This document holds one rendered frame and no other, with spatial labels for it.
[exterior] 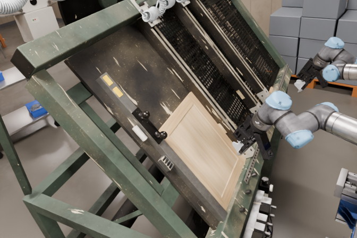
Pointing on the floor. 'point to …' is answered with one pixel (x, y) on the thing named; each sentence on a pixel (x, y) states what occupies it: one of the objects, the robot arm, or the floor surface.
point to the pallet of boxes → (314, 24)
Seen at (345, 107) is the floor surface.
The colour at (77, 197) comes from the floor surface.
